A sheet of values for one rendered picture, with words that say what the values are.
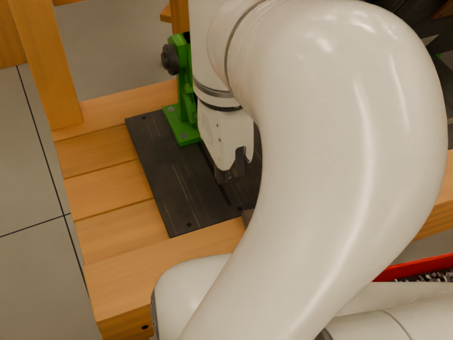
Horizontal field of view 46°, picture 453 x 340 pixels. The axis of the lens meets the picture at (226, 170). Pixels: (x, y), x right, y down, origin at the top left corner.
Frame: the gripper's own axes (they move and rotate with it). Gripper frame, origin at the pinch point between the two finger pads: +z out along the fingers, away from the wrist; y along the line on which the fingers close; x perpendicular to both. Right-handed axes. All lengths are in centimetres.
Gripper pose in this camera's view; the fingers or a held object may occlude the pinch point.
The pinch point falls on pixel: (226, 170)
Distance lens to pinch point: 79.0
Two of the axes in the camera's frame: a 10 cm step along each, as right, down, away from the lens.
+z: 0.0, 6.6, 7.5
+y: 3.6, 7.0, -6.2
